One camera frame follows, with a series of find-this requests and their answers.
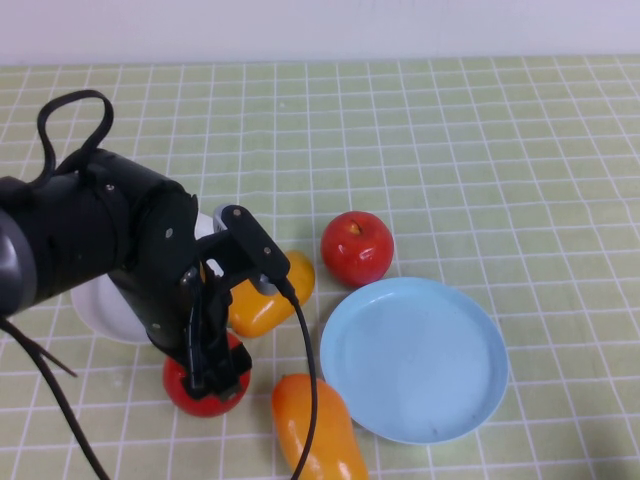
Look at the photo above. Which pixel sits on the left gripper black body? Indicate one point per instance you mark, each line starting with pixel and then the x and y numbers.
pixel 160 240

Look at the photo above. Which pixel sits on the black zip tie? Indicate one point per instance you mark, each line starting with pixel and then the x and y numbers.
pixel 55 361

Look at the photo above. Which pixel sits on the yellow toy mango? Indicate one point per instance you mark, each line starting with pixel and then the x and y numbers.
pixel 265 310

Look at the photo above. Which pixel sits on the white round plate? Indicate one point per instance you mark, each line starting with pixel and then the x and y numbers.
pixel 100 310

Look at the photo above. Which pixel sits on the orange toy mango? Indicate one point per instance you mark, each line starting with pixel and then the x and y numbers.
pixel 332 425

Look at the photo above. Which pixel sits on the light blue round plate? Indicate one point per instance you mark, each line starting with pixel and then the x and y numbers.
pixel 415 360

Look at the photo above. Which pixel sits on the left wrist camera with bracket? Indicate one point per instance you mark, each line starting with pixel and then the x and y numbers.
pixel 250 240

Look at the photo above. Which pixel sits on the red apple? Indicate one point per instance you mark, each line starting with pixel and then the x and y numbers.
pixel 357 250
pixel 175 382

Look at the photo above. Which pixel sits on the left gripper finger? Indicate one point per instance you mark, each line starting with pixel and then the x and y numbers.
pixel 230 365
pixel 199 350

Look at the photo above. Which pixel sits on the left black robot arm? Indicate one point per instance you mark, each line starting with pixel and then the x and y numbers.
pixel 60 235

